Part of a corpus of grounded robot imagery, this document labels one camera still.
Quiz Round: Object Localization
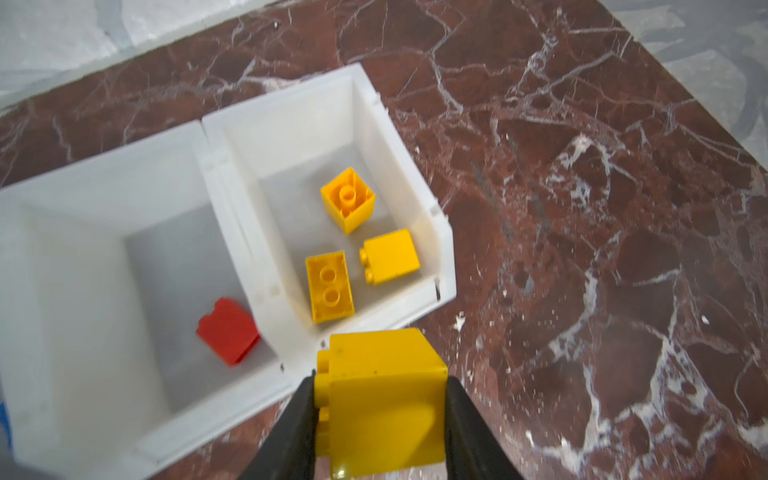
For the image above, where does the red square lego brick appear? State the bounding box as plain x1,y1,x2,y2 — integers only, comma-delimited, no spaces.
196,297,261,367

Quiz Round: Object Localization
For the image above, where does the white three-compartment sorting bin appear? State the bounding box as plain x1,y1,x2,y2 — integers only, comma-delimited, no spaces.
1,64,457,479

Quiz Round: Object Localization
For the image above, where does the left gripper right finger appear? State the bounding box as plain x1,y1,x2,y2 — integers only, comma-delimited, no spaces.
444,376,524,480

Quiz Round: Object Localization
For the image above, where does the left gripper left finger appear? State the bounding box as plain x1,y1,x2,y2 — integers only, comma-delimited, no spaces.
238,374,319,480

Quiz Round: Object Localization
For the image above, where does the small yellow lego brick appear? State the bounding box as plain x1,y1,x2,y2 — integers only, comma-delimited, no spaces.
359,229,421,285

